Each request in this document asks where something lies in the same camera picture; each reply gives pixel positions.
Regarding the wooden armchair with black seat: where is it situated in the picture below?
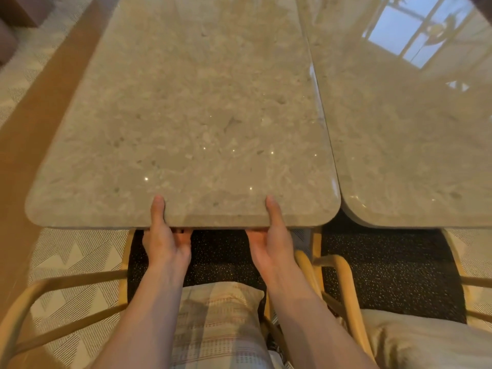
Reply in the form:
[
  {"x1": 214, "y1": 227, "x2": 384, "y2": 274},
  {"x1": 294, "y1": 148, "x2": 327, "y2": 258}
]
[
  {"x1": 311, "y1": 226, "x2": 492, "y2": 369},
  {"x1": 0, "y1": 228, "x2": 327, "y2": 369}
]

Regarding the plaid beige cushion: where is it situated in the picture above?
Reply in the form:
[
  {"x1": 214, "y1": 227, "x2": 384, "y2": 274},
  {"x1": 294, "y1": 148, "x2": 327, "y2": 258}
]
[{"x1": 169, "y1": 281, "x2": 284, "y2": 369}]

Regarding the person's left forearm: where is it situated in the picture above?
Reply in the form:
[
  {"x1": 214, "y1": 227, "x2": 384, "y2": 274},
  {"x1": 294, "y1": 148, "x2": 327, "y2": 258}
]
[{"x1": 89, "y1": 270, "x2": 186, "y2": 369}]

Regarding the beige marble table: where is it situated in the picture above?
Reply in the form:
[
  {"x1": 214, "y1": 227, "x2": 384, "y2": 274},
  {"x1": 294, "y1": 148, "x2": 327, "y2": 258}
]
[
  {"x1": 25, "y1": 0, "x2": 342, "y2": 230},
  {"x1": 296, "y1": 0, "x2": 492, "y2": 230}
]

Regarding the person's right forearm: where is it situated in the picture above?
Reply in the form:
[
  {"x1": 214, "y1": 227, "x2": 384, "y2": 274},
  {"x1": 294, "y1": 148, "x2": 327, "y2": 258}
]
[{"x1": 265, "y1": 264, "x2": 380, "y2": 369}]

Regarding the dark brown sofa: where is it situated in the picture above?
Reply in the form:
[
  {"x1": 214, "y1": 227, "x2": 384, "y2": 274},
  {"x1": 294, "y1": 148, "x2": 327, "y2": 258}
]
[{"x1": 0, "y1": 0, "x2": 53, "y2": 68}]

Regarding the person's right hand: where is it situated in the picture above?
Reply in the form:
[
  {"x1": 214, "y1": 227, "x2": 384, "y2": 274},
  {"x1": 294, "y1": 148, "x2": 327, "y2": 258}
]
[{"x1": 246, "y1": 194, "x2": 299, "y2": 278}]

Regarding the person's left hand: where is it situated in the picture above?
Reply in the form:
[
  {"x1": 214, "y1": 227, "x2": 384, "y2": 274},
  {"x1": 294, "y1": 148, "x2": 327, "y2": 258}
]
[{"x1": 142, "y1": 195, "x2": 193, "y2": 273}]

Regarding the plain beige cushion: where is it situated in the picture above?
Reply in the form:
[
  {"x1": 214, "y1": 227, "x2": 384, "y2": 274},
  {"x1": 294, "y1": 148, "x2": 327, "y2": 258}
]
[{"x1": 361, "y1": 308, "x2": 492, "y2": 369}]

